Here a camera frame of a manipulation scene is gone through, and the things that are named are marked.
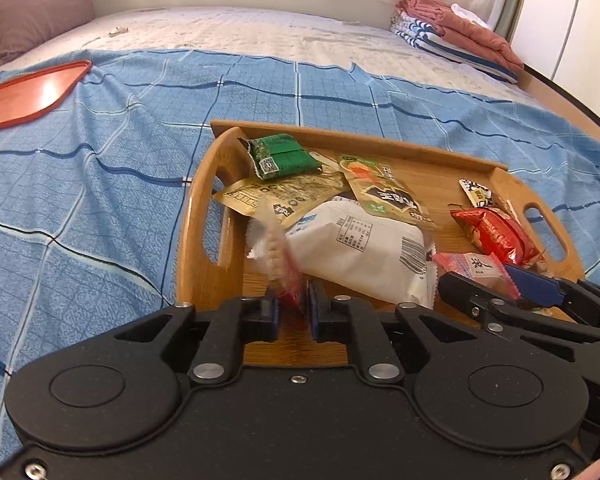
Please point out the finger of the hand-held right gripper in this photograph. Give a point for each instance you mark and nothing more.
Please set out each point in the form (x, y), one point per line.
(465, 295)
(535, 287)

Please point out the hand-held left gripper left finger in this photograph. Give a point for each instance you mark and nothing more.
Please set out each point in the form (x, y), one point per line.
(275, 312)

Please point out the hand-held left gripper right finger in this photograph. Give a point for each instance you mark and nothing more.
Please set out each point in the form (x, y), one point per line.
(314, 315)

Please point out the pink snack packet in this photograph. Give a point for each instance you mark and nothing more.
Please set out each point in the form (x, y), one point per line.
(472, 266)

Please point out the clear red ended snack packet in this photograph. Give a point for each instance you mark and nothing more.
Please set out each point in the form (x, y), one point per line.
(275, 255)

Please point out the large red snack packet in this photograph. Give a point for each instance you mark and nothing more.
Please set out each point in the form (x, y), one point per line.
(495, 232)

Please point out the large white snack packet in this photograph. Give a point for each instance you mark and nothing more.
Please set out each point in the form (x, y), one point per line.
(360, 255)

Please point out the black and white snack packet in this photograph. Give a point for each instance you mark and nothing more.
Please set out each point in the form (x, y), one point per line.
(477, 194)

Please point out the gold snack packet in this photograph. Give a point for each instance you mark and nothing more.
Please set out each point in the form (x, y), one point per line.
(280, 192)

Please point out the orange-green black label packet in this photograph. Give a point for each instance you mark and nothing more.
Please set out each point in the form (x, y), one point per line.
(380, 195)

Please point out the green snack packet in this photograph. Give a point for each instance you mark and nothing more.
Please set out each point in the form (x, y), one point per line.
(280, 157)

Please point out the blue checked bed sheet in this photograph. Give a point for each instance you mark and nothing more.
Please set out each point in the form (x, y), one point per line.
(105, 185)

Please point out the folded blue striped blanket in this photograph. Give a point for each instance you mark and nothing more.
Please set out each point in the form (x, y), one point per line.
(440, 45)

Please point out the folded salmon blanket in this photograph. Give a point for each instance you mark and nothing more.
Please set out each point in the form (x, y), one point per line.
(480, 40)

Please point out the white wardrobe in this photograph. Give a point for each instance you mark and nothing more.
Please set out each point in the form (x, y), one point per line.
(575, 25)

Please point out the grey quilted mattress cover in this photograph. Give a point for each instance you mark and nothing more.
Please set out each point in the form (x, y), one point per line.
(255, 35)

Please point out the white folded cloth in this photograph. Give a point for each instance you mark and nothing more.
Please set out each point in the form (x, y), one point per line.
(470, 14)

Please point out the red plastic tray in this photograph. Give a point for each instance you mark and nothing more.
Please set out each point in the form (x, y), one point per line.
(25, 95)

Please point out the mauve pillow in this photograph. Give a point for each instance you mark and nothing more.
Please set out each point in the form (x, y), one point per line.
(35, 5)

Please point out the wooden bed frame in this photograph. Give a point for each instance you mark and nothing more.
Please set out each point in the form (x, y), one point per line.
(575, 110)

